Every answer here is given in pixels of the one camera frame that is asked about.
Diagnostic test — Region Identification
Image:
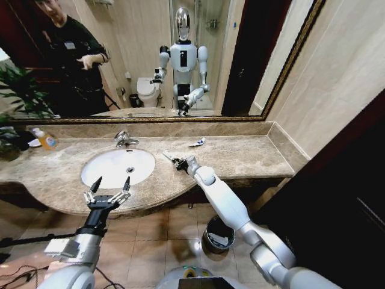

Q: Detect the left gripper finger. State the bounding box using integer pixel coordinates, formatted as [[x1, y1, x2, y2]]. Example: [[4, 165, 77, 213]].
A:
[[83, 176, 103, 206], [111, 176, 132, 207]]

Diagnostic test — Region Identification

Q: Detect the white oval sink basin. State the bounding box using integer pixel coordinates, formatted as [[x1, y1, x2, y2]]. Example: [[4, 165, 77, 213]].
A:
[[80, 148, 156, 190]]

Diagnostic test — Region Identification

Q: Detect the round metal trash bin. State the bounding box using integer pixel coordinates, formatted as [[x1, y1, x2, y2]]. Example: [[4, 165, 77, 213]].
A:
[[201, 216, 236, 254]]

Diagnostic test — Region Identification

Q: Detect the chrome faucet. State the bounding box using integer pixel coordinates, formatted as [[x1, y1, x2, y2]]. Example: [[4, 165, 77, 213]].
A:
[[112, 130, 140, 149]]

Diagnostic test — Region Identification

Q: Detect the orange soap bottle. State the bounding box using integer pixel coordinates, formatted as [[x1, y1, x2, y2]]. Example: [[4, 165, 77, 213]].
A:
[[31, 127, 59, 152]]

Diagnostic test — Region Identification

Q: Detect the black tripod leg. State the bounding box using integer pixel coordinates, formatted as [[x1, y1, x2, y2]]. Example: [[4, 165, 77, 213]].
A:
[[0, 235, 79, 249]]

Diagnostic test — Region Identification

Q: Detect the white toilet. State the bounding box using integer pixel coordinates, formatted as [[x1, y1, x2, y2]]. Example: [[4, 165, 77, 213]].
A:
[[136, 76, 162, 108]]

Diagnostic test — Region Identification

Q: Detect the mirrored white robot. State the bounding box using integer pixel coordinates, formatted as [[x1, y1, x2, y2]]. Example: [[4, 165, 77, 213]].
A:
[[149, 6, 212, 117]]

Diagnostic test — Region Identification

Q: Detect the person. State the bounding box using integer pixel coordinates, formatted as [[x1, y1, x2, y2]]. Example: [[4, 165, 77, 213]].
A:
[[29, 0, 111, 119]]

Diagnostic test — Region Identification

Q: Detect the green leafy plant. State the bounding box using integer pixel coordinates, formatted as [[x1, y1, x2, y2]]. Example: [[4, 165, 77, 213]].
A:
[[0, 63, 55, 161]]

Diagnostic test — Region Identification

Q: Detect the dark wooden door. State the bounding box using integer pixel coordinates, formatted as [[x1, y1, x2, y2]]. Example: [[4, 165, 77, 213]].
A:
[[257, 89, 385, 289]]

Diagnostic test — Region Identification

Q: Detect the black floor cable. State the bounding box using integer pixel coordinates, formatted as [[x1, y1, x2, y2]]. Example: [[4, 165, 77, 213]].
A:
[[0, 264, 40, 289]]

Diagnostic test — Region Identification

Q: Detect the gold framed wall mirror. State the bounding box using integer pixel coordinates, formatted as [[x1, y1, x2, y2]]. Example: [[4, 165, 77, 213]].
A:
[[0, 0, 327, 125]]

